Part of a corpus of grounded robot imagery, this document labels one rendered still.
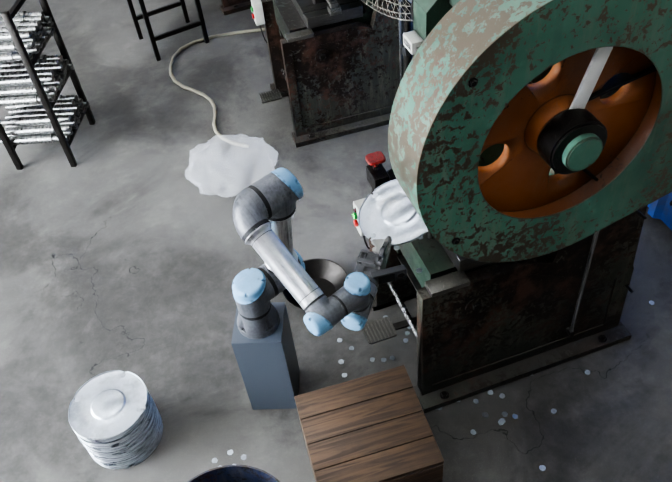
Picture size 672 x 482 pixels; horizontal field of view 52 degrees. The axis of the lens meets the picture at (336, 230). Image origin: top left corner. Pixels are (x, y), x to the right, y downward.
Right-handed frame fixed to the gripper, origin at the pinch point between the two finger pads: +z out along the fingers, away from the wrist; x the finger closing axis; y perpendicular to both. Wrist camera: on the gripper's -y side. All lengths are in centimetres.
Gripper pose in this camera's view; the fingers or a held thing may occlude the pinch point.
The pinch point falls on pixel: (390, 240)
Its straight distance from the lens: 230.6
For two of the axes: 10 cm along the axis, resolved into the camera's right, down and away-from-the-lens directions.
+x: 1.0, 6.7, 7.4
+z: 3.2, -7.2, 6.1
